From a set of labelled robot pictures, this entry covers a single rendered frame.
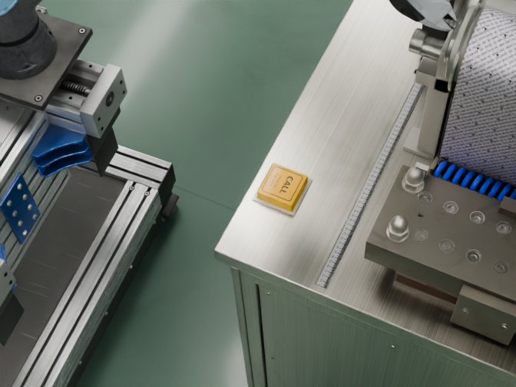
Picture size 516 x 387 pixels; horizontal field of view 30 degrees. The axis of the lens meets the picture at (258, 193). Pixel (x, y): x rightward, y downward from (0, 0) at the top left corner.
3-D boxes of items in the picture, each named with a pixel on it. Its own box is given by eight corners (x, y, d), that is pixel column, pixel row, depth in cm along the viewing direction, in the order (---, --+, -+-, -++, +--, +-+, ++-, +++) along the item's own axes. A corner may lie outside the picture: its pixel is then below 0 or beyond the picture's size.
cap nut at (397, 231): (391, 219, 153) (393, 206, 149) (411, 227, 152) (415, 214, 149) (382, 237, 152) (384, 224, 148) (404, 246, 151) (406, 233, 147)
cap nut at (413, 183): (406, 171, 158) (409, 157, 154) (427, 180, 157) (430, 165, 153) (398, 189, 156) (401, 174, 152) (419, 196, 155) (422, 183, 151)
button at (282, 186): (273, 168, 174) (272, 161, 172) (308, 182, 173) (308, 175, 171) (256, 198, 171) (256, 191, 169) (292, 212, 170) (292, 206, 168)
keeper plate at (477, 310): (454, 311, 158) (463, 283, 148) (511, 335, 155) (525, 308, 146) (448, 324, 157) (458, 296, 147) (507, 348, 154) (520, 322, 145)
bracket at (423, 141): (410, 129, 178) (428, 20, 152) (442, 140, 176) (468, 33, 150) (400, 149, 176) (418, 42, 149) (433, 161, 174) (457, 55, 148)
